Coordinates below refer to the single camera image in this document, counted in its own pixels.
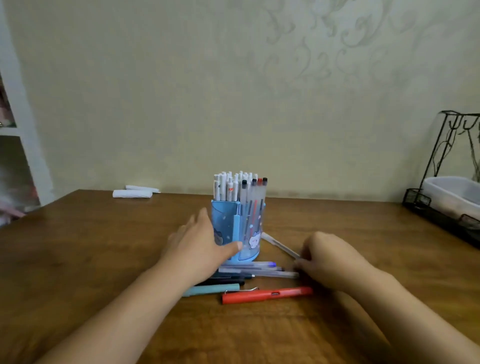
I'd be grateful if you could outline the person's left hand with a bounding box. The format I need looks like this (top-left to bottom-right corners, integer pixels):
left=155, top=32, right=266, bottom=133
left=159, top=207, right=244, bottom=287

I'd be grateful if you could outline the person's right hand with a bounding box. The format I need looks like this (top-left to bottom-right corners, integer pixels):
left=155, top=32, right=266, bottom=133
left=292, top=231, right=385, bottom=294

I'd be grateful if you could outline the blue pen holder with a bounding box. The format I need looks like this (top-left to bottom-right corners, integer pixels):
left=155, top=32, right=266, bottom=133
left=211, top=199, right=266, bottom=262

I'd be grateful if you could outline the grey green pen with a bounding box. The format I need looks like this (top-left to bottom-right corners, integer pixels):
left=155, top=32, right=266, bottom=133
left=182, top=283, right=241, bottom=298

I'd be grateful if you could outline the black pen white print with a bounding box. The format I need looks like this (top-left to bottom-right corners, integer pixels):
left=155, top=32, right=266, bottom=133
left=204, top=277, right=247, bottom=287

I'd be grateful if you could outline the dark blue pen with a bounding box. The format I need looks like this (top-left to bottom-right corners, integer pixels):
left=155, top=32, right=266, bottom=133
left=212, top=272, right=257, bottom=281

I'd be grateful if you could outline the stack of frosted capped pens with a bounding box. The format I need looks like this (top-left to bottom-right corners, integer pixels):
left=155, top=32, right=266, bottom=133
left=218, top=232, right=302, bottom=279

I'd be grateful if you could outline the red pen silver clip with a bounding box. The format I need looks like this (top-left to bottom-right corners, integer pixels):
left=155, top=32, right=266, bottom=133
left=221, top=286, right=314, bottom=305

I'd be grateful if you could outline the bunch of frosted pens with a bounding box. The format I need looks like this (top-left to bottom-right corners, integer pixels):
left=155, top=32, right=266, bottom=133
left=239, top=177, right=269, bottom=250

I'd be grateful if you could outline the person's right forearm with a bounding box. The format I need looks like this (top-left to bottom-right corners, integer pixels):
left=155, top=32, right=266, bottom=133
left=337, top=273, right=480, bottom=364

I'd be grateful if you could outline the person's left forearm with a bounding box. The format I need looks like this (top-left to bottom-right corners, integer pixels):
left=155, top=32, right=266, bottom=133
left=37, top=262, right=200, bottom=364

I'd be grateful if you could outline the thick rolled white paper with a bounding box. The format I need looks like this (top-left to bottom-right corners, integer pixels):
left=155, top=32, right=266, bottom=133
left=112, top=189, right=154, bottom=199

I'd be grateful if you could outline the brown wooden table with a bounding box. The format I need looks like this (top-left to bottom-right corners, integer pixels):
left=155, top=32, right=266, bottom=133
left=0, top=189, right=480, bottom=364

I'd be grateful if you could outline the clear plastic container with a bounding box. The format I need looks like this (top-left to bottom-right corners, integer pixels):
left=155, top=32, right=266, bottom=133
left=422, top=176, right=480, bottom=222

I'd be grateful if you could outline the pink folding stand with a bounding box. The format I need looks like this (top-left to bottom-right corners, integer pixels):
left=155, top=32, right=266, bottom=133
left=0, top=202, right=26, bottom=219

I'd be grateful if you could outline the white shelf unit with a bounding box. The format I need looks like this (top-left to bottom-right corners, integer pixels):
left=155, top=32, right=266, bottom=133
left=0, top=0, right=54, bottom=226

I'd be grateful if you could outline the black wire rack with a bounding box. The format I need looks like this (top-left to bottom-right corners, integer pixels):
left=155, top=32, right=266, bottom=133
left=403, top=110, right=480, bottom=250

